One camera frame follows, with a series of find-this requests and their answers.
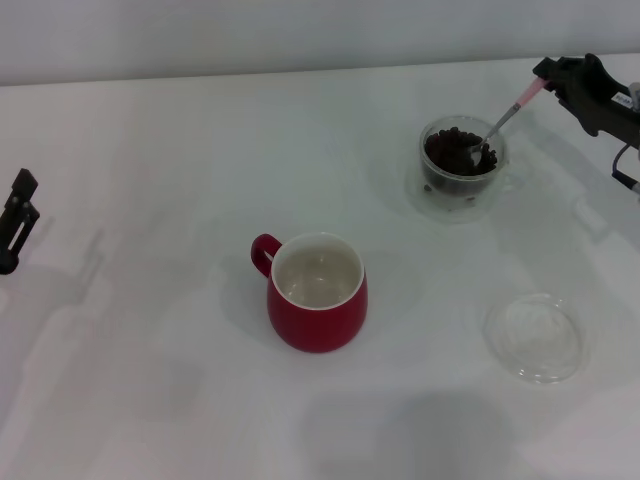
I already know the pink handled metal spoon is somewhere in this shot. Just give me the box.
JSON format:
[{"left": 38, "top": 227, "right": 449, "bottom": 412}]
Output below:
[{"left": 469, "top": 78, "right": 552, "bottom": 167}]

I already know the clear glass saucer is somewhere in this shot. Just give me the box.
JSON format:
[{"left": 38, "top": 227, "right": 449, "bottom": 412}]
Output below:
[{"left": 406, "top": 158, "right": 502, "bottom": 225}]

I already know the red ceramic mug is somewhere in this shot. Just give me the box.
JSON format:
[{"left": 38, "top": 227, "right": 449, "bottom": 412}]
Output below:
[{"left": 250, "top": 230, "right": 369, "bottom": 354}]

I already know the small clear glass dish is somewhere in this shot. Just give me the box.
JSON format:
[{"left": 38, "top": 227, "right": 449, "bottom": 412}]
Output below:
[{"left": 482, "top": 293, "right": 591, "bottom": 386}]

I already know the clear glass cup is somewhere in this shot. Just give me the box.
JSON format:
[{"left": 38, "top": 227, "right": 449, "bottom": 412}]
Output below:
[{"left": 418, "top": 115, "right": 529, "bottom": 197}]

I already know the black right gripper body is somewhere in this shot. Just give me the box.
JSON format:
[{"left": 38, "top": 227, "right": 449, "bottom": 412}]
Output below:
[{"left": 599, "top": 64, "right": 640, "bottom": 151}]

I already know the coffee bean pile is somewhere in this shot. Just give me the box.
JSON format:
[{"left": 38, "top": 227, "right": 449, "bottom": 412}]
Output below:
[{"left": 422, "top": 127, "right": 499, "bottom": 194}]

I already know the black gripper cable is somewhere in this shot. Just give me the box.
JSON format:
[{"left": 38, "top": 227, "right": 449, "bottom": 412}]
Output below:
[{"left": 610, "top": 142, "right": 640, "bottom": 194}]

